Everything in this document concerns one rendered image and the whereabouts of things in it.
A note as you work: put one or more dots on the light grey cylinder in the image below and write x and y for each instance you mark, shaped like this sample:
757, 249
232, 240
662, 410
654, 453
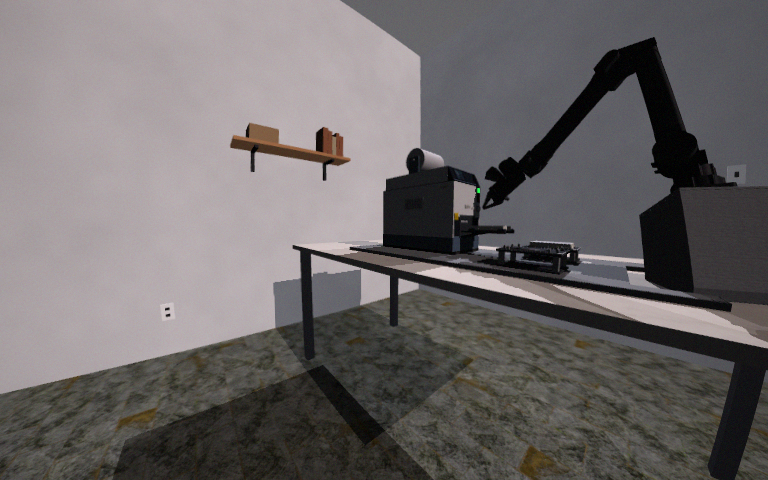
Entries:
427, 160

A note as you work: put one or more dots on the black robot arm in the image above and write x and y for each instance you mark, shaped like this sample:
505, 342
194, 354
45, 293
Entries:
676, 153

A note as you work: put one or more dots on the white multi-well plate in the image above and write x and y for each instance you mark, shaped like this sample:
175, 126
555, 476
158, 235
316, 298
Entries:
552, 244

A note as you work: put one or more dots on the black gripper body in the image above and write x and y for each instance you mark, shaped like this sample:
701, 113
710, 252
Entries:
502, 194

